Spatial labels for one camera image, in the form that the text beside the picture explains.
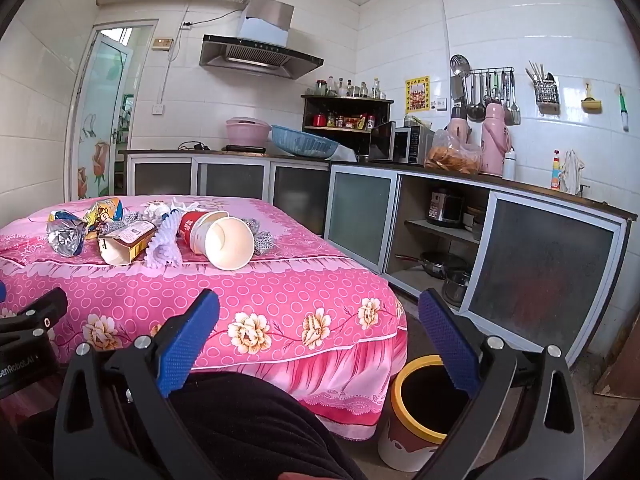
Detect white tissue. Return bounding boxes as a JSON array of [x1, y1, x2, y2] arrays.
[[142, 199, 201, 221]]

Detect pink lidded basin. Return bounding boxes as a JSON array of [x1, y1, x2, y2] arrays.
[[225, 116, 273, 147]]

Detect blue plastic basket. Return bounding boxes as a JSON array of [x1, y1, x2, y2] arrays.
[[270, 125, 341, 157]]

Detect brown carton box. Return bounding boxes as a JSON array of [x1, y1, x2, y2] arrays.
[[96, 222, 158, 266]]

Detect yellow snack bag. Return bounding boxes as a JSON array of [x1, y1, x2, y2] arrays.
[[82, 197, 126, 240]]

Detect pink floral tablecloth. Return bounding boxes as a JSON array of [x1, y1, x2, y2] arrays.
[[0, 195, 408, 441]]

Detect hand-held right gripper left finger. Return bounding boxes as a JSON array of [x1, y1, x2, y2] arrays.
[[52, 287, 223, 480]]

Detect person's black pants leg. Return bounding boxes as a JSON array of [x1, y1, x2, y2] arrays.
[[165, 372, 368, 480]]

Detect open-shelf kitchen cabinet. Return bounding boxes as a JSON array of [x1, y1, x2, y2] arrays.
[[324, 157, 638, 366]]

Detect plastic bag of bread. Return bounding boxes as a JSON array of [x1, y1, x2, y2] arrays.
[[424, 129, 483, 176]]

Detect frosted-door kitchen cabinet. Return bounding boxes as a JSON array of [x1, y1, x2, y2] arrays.
[[117, 149, 331, 238]]

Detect yellow wall poster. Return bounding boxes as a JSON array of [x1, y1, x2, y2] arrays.
[[404, 76, 432, 115]]

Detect white hanging cloth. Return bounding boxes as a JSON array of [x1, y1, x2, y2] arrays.
[[560, 150, 586, 195]]

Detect dark wooden spice shelf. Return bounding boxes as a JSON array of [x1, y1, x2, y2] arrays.
[[301, 94, 395, 153]]

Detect tall pink thermos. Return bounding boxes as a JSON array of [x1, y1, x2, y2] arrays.
[[480, 102, 512, 178]]

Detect yellow wall holder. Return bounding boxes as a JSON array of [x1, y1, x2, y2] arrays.
[[581, 82, 602, 112]]

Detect row of spice jars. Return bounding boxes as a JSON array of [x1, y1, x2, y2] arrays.
[[312, 111, 377, 131]]

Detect row of glass bottles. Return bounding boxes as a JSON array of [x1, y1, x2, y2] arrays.
[[314, 76, 388, 101]]

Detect yellow-rimmed trash bin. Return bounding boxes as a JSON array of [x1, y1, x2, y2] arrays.
[[377, 355, 481, 473]]

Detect steel range hood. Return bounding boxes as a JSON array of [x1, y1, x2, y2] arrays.
[[199, 0, 325, 81]]

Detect stack of bowls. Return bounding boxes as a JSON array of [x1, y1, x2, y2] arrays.
[[462, 205, 487, 241]]

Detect red paper cup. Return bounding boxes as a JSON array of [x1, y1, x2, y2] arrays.
[[177, 210, 231, 256]]

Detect silver foil wrapper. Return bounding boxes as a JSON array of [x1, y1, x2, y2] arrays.
[[46, 210, 88, 258]]

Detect silver microwave oven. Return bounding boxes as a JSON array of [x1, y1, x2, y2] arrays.
[[369, 121, 436, 165]]

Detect white paper cup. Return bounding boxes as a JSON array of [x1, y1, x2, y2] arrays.
[[202, 216, 255, 271]]

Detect pink thermos with dark cap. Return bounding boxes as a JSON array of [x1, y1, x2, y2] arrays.
[[446, 106, 473, 146]]

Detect flower-print glass door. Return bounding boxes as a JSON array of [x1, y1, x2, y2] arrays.
[[65, 20, 160, 201]]

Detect white pleated paper liner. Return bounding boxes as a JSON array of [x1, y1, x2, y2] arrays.
[[145, 210, 183, 268]]

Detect metal cutlery holder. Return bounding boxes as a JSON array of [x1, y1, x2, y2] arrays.
[[525, 61, 560, 115]]

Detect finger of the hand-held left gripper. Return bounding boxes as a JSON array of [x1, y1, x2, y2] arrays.
[[0, 287, 68, 333]]

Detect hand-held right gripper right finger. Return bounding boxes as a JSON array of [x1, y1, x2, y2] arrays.
[[417, 287, 586, 480]]

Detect steel pot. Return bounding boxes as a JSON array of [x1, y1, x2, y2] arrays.
[[441, 270, 473, 308]]

